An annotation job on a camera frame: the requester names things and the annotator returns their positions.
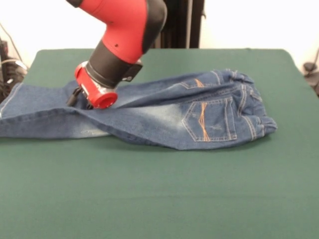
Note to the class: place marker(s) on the black stand leg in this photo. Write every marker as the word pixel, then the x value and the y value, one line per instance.
pixel 309 66

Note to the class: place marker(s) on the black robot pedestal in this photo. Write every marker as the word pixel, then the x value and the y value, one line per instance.
pixel 182 25

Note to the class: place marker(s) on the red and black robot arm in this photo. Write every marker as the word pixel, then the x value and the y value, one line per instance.
pixel 124 32

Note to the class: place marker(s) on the blue denim jeans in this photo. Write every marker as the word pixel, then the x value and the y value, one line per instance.
pixel 162 117

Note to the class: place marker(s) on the dark green table cloth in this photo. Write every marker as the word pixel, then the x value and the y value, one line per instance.
pixel 149 194

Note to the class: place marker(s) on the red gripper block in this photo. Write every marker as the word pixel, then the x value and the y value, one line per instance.
pixel 96 94

